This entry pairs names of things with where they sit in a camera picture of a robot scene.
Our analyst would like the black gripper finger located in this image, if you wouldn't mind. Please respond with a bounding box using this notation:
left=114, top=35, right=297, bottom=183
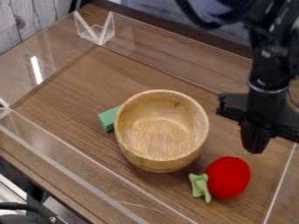
left=241, top=120, right=273, bottom=154

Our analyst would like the clear acrylic front wall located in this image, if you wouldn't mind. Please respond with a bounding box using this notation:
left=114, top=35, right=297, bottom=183
left=0, top=108, right=198, bottom=224

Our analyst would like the wooden bowl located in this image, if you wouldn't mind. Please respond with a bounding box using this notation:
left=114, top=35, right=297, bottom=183
left=115, top=89, right=210, bottom=173

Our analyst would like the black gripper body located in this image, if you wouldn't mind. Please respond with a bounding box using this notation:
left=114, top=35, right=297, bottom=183
left=218, top=86, right=299, bottom=142

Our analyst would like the red plush fruit green stem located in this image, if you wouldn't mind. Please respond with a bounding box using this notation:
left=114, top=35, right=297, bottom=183
left=188, top=157, right=251, bottom=204

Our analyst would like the black metal table bracket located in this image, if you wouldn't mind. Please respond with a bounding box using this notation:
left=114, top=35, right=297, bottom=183
left=26, top=194, right=70, bottom=224

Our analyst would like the black cable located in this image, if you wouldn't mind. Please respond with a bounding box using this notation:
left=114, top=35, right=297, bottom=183
left=0, top=201, right=52, bottom=220

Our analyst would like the clear acrylic corner bracket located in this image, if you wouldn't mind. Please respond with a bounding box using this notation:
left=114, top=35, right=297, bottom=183
left=74, top=10, right=115, bottom=46

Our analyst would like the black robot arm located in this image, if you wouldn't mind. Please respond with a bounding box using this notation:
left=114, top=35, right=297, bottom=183
left=175, top=0, right=299, bottom=154

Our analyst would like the green rectangular block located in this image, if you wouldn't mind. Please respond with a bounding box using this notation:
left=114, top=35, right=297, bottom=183
left=98, top=106, right=119, bottom=132

